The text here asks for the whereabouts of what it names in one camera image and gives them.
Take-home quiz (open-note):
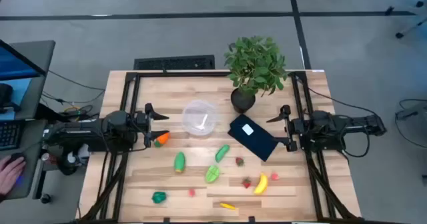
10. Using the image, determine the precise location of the black keyboard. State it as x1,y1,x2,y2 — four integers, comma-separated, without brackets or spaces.
0,120,23,151

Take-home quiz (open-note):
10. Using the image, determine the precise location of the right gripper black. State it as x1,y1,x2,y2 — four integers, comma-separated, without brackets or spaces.
266,105,304,153

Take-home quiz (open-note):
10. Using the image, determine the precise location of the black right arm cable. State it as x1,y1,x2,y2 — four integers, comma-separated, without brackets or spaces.
302,80,380,117

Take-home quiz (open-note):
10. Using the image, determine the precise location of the orange toy carrot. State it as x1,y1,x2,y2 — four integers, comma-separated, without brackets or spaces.
153,132,171,149

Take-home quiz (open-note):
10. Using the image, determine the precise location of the green toy bell pepper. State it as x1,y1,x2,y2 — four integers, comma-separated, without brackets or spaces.
151,191,167,205

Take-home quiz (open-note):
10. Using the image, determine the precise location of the yellow green cable bundle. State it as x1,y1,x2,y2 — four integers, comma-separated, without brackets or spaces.
59,105,94,122

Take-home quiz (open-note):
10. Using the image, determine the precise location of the clear plastic tupperware bowl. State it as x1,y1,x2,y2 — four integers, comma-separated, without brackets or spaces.
181,99,218,137

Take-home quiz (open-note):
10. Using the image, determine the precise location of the black floor cable loop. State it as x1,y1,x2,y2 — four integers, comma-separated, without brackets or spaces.
394,98,427,149

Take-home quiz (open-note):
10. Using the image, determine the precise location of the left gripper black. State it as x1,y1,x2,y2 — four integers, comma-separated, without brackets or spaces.
132,103,170,148

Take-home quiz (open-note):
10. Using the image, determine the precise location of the green toy cucumber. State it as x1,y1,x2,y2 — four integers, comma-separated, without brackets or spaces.
214,144,231,163

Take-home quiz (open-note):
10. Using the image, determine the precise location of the red soda can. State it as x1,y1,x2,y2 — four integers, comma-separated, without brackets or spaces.
41,153,57,165

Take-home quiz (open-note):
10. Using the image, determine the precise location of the navy folded cloth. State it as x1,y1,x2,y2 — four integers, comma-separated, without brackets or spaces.
227,113,280,163

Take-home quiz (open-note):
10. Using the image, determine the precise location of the green leafy artificial plant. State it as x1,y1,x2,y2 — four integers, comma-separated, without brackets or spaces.
224,35,290,97

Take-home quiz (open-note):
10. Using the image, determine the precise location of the yellow toy banana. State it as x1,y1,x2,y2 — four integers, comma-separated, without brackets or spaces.
253,173,269,195

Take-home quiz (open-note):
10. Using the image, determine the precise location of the black desk support beam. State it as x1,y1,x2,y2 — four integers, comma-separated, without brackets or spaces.
35,103,65,122

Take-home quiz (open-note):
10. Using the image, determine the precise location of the black aluminium table frame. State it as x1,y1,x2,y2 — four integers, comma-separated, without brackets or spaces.
77,69,360,224

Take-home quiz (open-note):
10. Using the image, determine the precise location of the person's hand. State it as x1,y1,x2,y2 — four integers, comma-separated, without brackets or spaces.
0,155,27,198

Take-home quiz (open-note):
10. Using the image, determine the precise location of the black floor vent grille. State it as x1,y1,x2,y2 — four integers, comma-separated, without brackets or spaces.
133,54,216,71

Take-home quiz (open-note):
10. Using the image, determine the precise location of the black bulky floor object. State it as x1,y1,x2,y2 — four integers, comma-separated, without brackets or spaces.
57,143,91,177

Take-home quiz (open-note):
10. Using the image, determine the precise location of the grey desk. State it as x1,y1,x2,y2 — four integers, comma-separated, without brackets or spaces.
0,39,57,201

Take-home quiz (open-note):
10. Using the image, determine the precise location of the grey floor stand leg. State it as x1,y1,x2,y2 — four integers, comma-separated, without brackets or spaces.
396,103,427,121

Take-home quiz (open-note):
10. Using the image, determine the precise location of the computer monitor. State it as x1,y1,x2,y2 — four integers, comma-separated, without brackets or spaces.
0,39,47,122

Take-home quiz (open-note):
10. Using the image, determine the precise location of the green toy corn cob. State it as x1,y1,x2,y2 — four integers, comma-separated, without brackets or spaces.
173,151,186,174

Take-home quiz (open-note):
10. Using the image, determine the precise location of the lime green toy starfruit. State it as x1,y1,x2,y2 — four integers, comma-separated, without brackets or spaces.
204,165,222,184

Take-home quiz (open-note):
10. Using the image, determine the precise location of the office chair base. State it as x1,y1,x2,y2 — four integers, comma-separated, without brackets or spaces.
384,0,427,40

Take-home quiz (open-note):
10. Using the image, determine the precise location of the black desk gadget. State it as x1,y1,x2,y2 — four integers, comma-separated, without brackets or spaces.
0,83,16,114

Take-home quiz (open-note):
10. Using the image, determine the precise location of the black plant pot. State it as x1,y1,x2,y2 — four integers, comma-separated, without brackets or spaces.
230,87,257,115

